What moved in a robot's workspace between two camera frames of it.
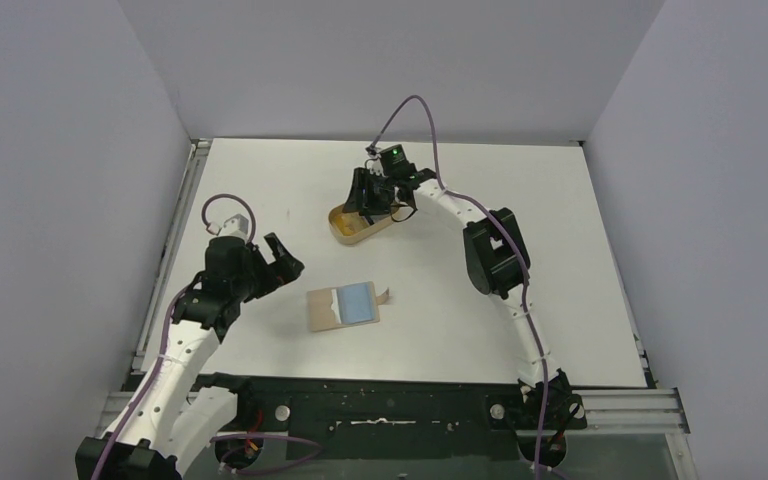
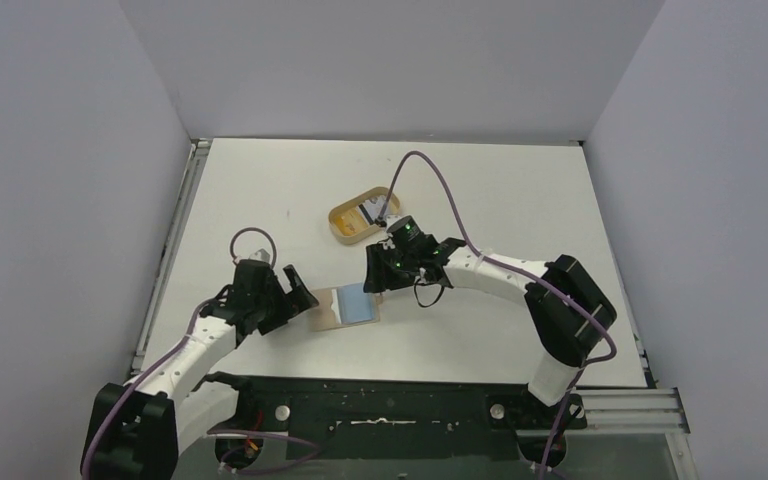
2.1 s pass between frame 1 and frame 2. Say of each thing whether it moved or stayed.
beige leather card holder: stayed
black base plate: stayed
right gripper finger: moved
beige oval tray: stayed
